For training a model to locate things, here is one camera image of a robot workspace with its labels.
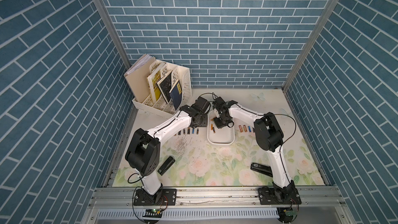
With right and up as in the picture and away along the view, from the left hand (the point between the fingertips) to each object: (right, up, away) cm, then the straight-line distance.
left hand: (206, 123), depth 89 cm
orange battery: (+4, -4, +10) cm, 12 cm away
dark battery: (-5, -6, +8) cm, 11 cm away
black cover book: (-27, +22, +10) cm, 36 cm away
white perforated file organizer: (-32, +10, +20) cm, 39 cm away
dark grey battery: (-14, -6, +8) cm, 17 cm away
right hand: (+9, -4, +12) cm, 15 cm away
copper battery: (+22, -5, +10) cm, 25 cm away
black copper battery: (-11, -6, +8) cm, 15 cm away
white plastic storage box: (+12, -9, +5) cm, 15 cm away
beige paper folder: (-41, +27, +2) cm, 49 cm away
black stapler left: (-21, -21, -8) cm, 31 cm away
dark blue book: (-19, +17, +8) cm, 26 cm away
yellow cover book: (-32, +25, +3) cm, 41 cm away
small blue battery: (-8, -7, +8) cm, 14 cm away
